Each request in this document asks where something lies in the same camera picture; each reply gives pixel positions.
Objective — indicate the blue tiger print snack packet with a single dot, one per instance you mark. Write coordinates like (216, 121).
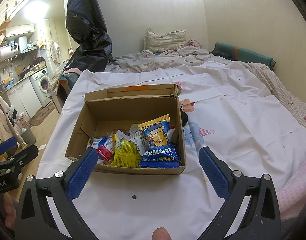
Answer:
(158, 152)

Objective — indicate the yellow snack packet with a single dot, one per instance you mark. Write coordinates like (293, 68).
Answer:
(125, 155)

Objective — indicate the white hanging towel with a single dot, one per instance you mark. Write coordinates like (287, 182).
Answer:
(54, 51)

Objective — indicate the white printed sheet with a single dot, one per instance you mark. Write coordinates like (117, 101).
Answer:
(243, 130)

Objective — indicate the person's right hand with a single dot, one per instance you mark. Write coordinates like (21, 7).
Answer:
(161, 234)

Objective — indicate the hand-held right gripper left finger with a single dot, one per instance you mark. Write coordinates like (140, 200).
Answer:
(81, 175)

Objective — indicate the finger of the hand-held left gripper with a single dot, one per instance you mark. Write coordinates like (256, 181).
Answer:
(25, 153)
(5, 145)

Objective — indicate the white and red snack packet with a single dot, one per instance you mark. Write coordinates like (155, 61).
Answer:
(104, 152)

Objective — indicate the white wall cabinet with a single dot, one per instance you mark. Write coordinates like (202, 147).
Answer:
(20, 31)

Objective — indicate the beige hanging garment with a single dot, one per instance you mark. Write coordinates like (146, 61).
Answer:
(3, 120)

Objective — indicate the pink dotted blanket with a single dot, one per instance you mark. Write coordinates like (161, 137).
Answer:
(295, 192)

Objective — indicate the white water heater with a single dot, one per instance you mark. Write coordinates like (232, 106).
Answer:
(8, 51)

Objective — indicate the black plastic bag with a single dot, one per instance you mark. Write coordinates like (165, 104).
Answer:
(85, 30)

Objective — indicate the brown floor rug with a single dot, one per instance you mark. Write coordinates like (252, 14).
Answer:
(42, 113)

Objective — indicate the green cushion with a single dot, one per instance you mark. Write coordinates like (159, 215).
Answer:
(247, 53)

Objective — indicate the brown cardboard box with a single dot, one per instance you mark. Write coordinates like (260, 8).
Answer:
(133, 110)

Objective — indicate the black round object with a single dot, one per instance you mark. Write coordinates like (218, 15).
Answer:
(185, 120)

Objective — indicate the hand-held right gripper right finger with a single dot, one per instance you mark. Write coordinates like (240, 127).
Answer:
(214, 172)

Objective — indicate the patterned pillow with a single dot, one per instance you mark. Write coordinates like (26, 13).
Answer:
(165, 40)

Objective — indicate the white snack bar packet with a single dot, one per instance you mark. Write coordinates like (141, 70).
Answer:
(135, 141)

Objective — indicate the teal and pink clothing heap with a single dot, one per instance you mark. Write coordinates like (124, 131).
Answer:
(68, 76)

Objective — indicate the patterned quilt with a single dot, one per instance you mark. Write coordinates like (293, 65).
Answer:
(143, 60)

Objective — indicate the white kitchen base cabinet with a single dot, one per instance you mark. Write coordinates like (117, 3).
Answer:
(24, 97)

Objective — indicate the grey trash bin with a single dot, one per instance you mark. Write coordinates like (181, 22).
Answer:
(27, 136)

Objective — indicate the person's left hand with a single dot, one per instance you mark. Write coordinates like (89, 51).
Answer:
(9, 207)

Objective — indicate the white washing machine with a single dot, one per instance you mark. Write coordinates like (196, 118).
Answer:
(42, 85)

